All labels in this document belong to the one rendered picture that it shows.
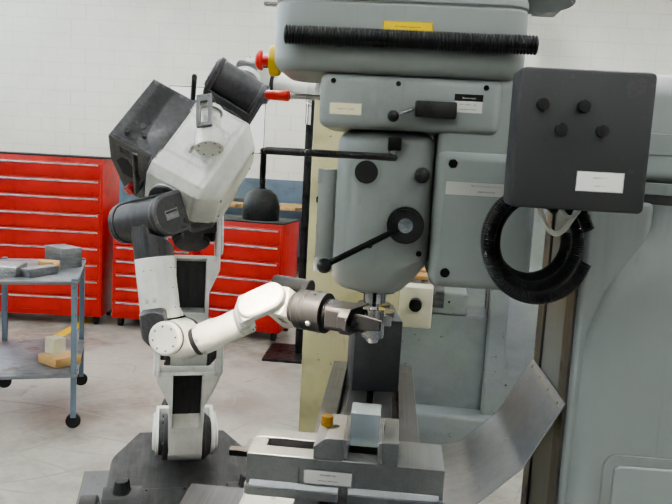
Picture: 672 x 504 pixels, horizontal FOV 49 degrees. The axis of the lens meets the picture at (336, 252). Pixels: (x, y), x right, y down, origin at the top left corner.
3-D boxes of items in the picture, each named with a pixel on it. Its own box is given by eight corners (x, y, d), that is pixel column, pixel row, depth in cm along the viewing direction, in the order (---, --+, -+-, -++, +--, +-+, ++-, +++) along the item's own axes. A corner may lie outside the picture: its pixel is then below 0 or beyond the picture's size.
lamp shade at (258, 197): (235, 217, 144) (237, 185, 143) (268, 217, 148) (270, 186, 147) (252, 221, 138) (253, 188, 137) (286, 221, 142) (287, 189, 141)
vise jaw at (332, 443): (312, 458, 128) (313, 436, 127) (320, 432, 140) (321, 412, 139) (347, 461, 127) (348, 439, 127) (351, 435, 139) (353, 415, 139)
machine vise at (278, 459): (242, 493, 128) (244, 433, 127) (258, 459, 143) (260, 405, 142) (443, 512, 125) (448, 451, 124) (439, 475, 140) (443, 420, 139)
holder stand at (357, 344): (351, 390, 188) (355, 314, 186) (346, 366, 210) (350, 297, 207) (398, 392, 189) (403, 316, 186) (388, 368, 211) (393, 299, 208)
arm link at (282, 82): (309, 105, 224) (248, 95, 226) (314, 71, 220) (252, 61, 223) (301, 109, 214) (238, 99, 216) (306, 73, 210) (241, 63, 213)
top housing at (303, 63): (269, 68, 136) (272, -22, 134) (288, 83, 162) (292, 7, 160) (526, 80, 133) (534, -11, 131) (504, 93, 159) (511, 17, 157)
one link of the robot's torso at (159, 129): (99, 217, 197) (88, 145, 166) (167, 128, 213) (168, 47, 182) (197, 270, 197) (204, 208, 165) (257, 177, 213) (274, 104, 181)
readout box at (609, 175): (510, 207, 111) (523, 64, 108) (501, 203, 120) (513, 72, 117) (646, 215, 110) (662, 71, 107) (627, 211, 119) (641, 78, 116)
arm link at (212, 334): (238, 339, 161) (163, 372, 165) (253, 334, 171) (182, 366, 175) (220, 294, 162) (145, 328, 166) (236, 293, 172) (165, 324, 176)
